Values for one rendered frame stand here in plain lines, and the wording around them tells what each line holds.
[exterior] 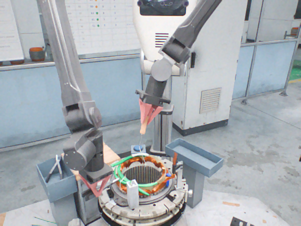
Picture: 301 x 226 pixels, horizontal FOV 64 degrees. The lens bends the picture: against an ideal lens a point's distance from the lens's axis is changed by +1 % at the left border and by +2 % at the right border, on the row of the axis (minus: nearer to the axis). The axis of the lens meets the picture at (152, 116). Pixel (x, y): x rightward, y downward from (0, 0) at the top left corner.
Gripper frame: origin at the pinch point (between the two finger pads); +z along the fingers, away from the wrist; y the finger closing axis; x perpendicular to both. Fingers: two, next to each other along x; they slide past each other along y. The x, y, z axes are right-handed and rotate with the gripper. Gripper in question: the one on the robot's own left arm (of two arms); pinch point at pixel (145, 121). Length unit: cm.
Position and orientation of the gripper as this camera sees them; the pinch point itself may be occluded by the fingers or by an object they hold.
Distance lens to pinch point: 76.9
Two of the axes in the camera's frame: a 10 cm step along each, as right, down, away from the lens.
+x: -3.7, -3.2, 8.7
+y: 8.8, 1.8, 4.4
